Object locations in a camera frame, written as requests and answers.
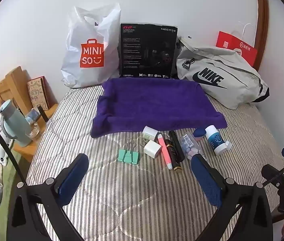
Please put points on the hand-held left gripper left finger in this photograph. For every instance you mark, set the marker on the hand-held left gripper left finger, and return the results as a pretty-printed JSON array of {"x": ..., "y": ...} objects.
[{"x": 71, "y": 178}]

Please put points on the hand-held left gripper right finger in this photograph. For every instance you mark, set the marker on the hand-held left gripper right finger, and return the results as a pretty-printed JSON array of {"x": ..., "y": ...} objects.
[{"x": 204, "y": 178}]

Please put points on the clear candy bottle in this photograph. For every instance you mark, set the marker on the clear candy bottle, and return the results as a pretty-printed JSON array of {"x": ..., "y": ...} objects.
[{"x": 189, "y": 146}]

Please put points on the white and blue bottle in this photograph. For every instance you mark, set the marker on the white and blue bottle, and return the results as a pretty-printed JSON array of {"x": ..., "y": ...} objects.
[{"x": 215, "y": 139}]

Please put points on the pink jar with blue lid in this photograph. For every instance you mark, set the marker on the pink jar with blue lid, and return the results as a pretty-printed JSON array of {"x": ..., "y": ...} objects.
[{"x": 199, "y": 131}]

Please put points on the pink highlighter pen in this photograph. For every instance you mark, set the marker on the pink highlighter pen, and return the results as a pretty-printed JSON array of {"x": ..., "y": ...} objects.
[{"x": 164, "y": 150}]

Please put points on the mint binder clip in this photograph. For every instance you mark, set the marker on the mint binder clip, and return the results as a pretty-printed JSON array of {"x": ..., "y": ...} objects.
[{"x": 128, "y": 157}]

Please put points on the white charger cube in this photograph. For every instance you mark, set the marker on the white charger cube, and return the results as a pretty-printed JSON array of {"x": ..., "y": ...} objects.
[{"x": 152, "y": 148}]

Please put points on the black gold-patterned tube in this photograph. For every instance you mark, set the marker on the black gold-patterned tube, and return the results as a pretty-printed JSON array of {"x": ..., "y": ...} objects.
[{"x": 174, "y": 164}]

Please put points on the plain black tube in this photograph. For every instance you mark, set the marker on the plain black tube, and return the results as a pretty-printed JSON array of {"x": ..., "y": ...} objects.
[{"x": 177, "y": 145}]

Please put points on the clear glass cup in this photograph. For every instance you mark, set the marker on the clear glass cup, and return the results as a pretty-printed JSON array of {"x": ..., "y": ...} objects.
[{"x": 33, "y": 131}]

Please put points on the striped bed sheet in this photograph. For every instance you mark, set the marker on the striped bed sheet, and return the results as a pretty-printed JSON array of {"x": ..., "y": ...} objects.
[{"x": 131, "y": 193}]

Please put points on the green sheet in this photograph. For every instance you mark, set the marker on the green sheet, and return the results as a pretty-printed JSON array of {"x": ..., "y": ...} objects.
[{"x": 9, "y": 180}]

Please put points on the small black cylinder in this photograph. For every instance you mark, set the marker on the small black cylinder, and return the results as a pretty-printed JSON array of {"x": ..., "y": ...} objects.
[{"x": 43, "y": 114}]

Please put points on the blue packet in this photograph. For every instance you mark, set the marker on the blue packet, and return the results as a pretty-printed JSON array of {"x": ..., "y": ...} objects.
[{"x": 33, "y": 114}]

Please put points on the purple towel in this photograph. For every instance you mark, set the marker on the purple towel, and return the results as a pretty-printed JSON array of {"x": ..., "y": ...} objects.
[{"x": 152, "y": 105}]

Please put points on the patterned book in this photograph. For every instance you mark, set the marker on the patterned book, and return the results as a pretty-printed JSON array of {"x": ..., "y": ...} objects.
[{"x": 36, "y": 93}]

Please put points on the grey sling bag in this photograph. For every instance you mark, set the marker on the grey sling bag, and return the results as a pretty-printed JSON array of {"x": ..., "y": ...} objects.
[{"x": 237, "y": 62}]

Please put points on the red paper bag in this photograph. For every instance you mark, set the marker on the red paper bag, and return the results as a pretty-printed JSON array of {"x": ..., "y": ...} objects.
[{"x": 232, "y": 41}]

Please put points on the black headset box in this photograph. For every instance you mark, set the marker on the black headset box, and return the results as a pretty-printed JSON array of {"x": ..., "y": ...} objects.
[{"x": 147, "y": 52}]

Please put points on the white plastic shopping bag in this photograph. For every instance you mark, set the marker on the white plastic shopping bag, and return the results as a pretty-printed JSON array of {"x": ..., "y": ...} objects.
[{"x": 86, "y": 30}]

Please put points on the brown wooden bed post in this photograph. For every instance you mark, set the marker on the brown wooden bed post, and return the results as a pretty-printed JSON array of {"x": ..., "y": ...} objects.
[{"x": 262, "y": 17}]

